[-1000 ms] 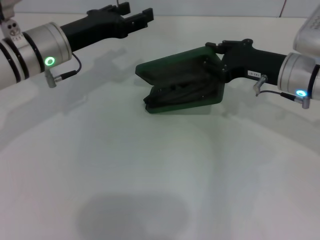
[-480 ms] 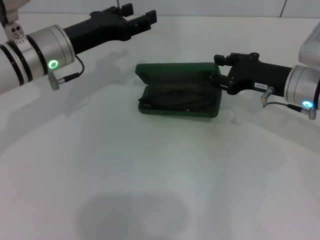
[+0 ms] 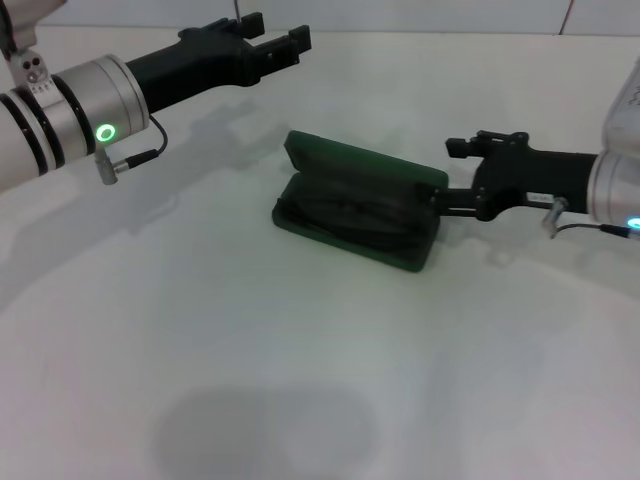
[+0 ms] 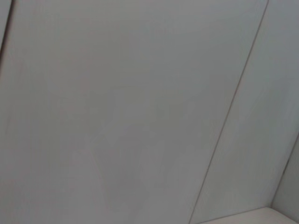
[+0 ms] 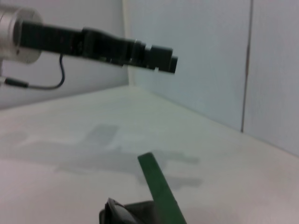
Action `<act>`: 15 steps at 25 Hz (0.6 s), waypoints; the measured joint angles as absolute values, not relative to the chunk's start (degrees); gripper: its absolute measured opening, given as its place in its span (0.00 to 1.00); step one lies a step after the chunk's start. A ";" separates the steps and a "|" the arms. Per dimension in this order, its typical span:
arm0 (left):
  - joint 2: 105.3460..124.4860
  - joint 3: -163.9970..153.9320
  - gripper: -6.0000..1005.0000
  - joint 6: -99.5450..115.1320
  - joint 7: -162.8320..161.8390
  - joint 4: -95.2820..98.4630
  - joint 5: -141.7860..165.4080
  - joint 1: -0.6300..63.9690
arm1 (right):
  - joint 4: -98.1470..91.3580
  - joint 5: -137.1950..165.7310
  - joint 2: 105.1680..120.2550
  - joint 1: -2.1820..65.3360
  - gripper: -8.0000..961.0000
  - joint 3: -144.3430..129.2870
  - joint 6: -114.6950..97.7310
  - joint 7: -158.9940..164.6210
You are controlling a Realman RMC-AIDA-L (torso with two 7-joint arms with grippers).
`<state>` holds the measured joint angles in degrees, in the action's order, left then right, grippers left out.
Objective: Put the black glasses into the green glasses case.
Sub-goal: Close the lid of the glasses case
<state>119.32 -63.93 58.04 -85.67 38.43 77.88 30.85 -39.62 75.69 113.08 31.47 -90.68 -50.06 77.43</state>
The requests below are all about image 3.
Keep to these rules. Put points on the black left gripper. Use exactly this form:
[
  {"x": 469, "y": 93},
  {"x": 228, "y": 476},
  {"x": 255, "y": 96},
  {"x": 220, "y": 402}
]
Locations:
[{"x": 200, "y": 60}]

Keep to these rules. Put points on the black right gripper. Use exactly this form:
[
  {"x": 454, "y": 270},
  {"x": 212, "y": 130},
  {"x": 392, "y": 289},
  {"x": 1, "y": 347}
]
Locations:
[{"x": 530, "y": 175}]

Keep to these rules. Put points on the green glasses case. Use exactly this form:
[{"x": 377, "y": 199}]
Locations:
[{"x": 360, "y": 210}]

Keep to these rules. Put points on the black glasses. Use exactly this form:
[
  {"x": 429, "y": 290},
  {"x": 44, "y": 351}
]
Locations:
[{"x": 350, "y": 212}]

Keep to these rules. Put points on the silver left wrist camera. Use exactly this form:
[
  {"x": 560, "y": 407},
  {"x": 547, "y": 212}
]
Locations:
[{"x": 20, "y": 25}]

